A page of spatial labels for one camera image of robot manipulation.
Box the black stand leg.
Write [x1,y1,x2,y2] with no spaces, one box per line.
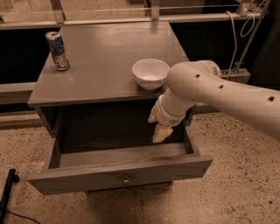
[0,169,19,224]

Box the white cable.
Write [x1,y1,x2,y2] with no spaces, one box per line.
[221,10,256,80]

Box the grey wooden drawer cabinet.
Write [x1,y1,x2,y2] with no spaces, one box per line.
[28,23,186,153]

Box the silver blue drink can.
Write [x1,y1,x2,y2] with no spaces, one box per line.
[45,31,70,71]

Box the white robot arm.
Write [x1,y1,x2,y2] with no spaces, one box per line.
[148,60,280,143]

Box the thin black cable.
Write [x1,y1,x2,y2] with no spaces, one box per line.
[3,209,42,224]

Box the white bowl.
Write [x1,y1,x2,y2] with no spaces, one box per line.
[132,59,170,90]

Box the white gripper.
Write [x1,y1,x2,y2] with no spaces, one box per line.
[148,94,190,144]

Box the slanted metal pole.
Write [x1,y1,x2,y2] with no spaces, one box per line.
[227,0,271,74]

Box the metal railing frame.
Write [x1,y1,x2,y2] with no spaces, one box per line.
[0,0,272,106]

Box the grey top drawer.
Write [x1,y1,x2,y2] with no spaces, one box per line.
[26,125,214,196]

